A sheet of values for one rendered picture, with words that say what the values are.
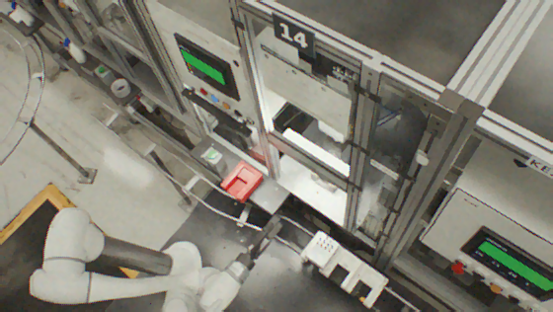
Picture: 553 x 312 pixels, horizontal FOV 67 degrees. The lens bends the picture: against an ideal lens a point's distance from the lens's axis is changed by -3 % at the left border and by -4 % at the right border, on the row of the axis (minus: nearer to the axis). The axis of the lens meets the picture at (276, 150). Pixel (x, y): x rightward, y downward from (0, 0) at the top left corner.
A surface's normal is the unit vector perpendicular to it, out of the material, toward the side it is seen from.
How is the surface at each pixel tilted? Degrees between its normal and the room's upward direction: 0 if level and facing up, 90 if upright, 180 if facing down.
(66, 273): 32
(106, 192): 0
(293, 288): 0
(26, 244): 0
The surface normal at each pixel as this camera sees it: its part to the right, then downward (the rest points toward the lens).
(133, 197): -0.10, -0.47
